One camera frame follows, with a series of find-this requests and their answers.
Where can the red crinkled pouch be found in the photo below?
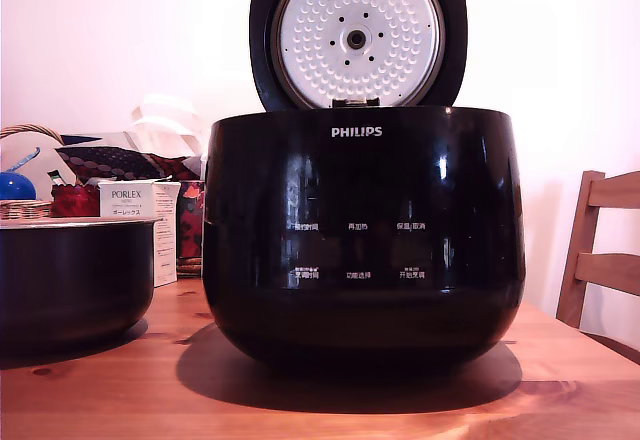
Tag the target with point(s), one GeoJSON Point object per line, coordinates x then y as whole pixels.
{"type": "Point", "coordinates": [74, 202]}

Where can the blue ball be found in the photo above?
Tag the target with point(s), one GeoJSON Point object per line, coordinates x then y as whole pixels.
{"type": "Point", "coordinates": [16, 187]}

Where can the wooden chair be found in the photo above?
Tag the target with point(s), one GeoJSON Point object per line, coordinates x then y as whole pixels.
{"type": "Point", "coordinates": [607, 265]}

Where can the black Philips rice cooker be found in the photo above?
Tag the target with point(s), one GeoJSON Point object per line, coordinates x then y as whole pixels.
{"type": "Point", "coordinates": [360, 240]}

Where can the white plastic bag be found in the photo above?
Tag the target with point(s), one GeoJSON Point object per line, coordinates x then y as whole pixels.
{"type": "Point", "coordinates": [165, 120]}

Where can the dotted patterned fabric bag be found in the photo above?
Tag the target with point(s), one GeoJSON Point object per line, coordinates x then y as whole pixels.
{"type": "Point", "coordinates": [115, 160]}

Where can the black rice cooker lid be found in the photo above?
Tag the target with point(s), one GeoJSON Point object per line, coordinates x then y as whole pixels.
{"type": "Point", "coordinates": [357, 35]}

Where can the red black floral tin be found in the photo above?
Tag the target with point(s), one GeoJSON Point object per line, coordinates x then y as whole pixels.
{"type": "Point", "coordinates": [191, 230]}

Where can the white Porlex box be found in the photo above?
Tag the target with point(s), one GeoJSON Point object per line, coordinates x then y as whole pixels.
{"type": "Point", "coordinates": [127, 200]}

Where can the dark metallic pot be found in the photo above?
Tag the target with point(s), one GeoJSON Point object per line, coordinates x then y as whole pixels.
{"type": "Point", "coordinates": [75, 280]}

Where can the wicker basket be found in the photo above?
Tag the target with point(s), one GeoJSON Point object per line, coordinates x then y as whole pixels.
{"type": "Point", "coordinates": [25, 209]}

